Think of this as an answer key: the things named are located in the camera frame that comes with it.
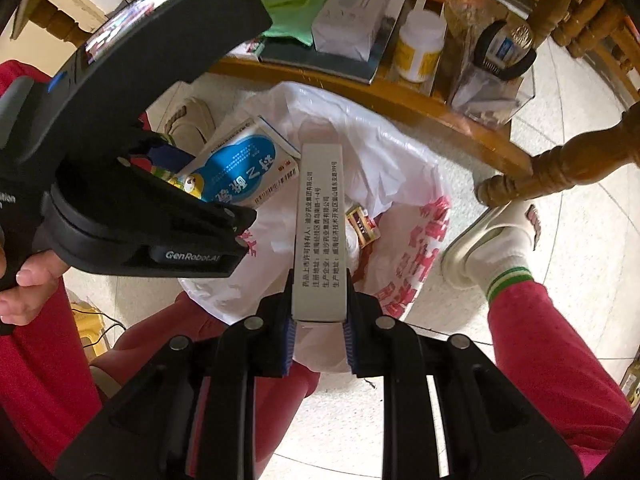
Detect white grey medicine box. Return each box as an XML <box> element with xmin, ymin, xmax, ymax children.
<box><xmin>292</xmin><ymin>143</ymin><xmax>348</xmax><ymax>324</ymax></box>

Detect blue white medicine box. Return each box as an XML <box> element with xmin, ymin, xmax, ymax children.
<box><xmin>176</xmin><ymin>116</ymin><xmax>300</xmax><ymax>208</ymax></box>

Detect white red plastic trash bag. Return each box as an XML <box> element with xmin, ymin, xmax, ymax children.
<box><xmin>180</xmin><ymin>82</ymin><xmax>450</xmax><ymax>373</ymax></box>

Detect person left hand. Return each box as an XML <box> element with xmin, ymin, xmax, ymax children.
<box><xmin>0</xmin><ymin>250</ymin><xmax>70</xmax><ymax>326</ymax></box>

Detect small brown cigarette pack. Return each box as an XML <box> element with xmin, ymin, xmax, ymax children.
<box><xmin>346</xmin><ymin>205</ymin><xmax>381</xmax><ymax>248</ymax></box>

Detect left beige slipper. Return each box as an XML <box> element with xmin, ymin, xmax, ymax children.
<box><xmin>165</xmin><ymin>98</ymin><xmax>216</xmax><ymax>156</ymax></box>

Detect beige slipper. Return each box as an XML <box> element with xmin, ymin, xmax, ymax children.
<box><xmin>165</xmin><ymin>98</ymin><xmax>216</xmax><ymax>156</ymax></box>
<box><xmin>440</xmin><ymin>200</ymin><xmax>541</xmax><ymax>299</ymax></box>

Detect person right red leg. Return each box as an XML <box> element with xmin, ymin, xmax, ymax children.
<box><xmin>488</xmin><ymin>278</ymin><xmax>632</xmax><ymax>474</ymax></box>

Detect person red leg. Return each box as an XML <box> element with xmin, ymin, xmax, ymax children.
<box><xmin>488</xmin><ymin>278</ymin><xmax>632</xmax><ymax>474</ymax></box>
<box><xmin>0</xmin><ymin>58</ymin><xmax>321</xmax><ymax>478</ymax></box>

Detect person left red leg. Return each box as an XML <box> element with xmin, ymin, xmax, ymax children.
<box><xmin>0</xmin><ymin>58</ymin><xmax>321</xmax><ymax>478</ymax></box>

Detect right beige slipper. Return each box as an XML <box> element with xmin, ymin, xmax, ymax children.
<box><xmin>440</xmin><ymin>200</ymin><xmax>541</xmax><ymax>299</ymax></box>

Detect white pill bottle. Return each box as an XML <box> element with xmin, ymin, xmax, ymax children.
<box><xmin>393</xmin><ymin>9</ymin><xmax>447</xmax><ymax>84</ymax></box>

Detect wooden coffee table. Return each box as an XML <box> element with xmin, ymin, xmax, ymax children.
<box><xmin>8</xmin><ymin>0</ymin><xmax>640</xmax><ymax>209</ymax></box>

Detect clear plastic organiser box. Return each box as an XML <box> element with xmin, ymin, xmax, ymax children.
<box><xmin>448</xmin><ymin>15</ymin><xmax>537</xmax><ymax>130</ymax></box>

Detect white tissue pack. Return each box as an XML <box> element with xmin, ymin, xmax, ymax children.
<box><xmin>312</xmin><ymin>0</ymin><xmax>390</xmax><ymax>62</ymax></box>

